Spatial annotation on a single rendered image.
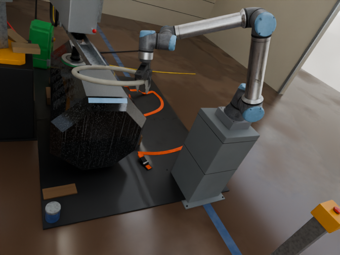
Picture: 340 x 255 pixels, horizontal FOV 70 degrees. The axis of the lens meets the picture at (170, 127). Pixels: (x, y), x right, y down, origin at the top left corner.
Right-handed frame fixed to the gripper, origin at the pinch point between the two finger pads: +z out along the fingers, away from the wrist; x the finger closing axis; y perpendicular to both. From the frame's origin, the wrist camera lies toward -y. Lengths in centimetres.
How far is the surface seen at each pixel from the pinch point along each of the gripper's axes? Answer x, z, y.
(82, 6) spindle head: 62, -46, 30
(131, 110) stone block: 19.6, 27.2, 32.9
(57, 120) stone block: 62, 33, -3
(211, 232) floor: -66, 124, 25
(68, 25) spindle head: 71, -31, 26
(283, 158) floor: -153, 120, 201
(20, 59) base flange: 110, -1, 18
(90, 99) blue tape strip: 42.7, 16.6, 9.3
